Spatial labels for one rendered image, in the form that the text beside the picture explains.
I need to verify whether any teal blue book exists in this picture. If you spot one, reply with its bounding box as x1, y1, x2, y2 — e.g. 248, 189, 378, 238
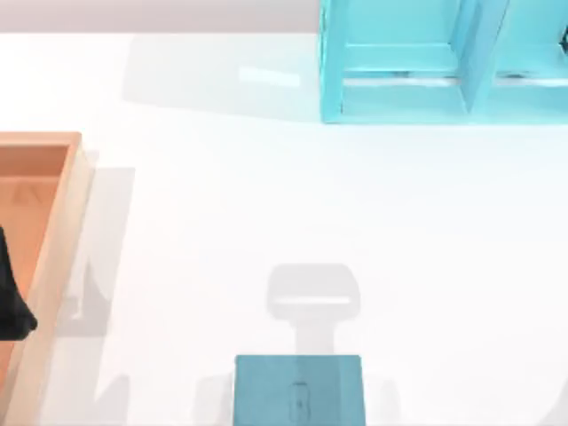
233, 354, 367, 426

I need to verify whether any shallow salmon-coloured box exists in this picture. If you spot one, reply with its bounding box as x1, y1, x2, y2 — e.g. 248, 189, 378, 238
0, 130, 95, 426

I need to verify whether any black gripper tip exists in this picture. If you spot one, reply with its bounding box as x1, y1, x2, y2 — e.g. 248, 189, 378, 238
0, 226, 38, 343

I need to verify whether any light blue rack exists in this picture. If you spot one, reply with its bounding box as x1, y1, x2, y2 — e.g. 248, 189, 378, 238
318, 0, 568, 126

